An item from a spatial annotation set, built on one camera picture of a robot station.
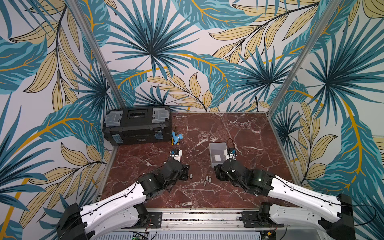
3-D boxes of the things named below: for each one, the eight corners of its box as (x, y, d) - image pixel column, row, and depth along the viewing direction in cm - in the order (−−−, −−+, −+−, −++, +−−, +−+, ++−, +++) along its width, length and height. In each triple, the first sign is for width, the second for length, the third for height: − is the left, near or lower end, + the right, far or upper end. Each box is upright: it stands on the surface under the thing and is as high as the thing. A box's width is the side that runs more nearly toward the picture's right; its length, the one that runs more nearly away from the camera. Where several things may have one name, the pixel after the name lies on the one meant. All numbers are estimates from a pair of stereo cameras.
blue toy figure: (171, 145, 103) (171, 141, 99) (172, 135, 108) (172, 131, 105) (182, 145, 103) (182, 141, 100) (183, 135, 108) (183, 131, 105)
